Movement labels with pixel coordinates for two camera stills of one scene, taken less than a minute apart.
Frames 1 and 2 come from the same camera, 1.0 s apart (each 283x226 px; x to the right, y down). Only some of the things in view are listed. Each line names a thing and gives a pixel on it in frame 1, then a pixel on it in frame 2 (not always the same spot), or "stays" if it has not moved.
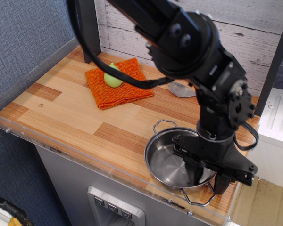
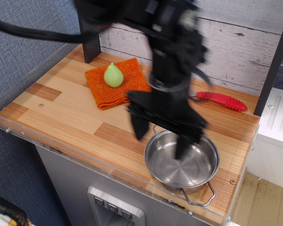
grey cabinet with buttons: x=89 y=196 stays
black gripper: x=221 y=156 → x=170 y=108
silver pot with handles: x=166 y=165 stays
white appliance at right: x=272 y=154 stays
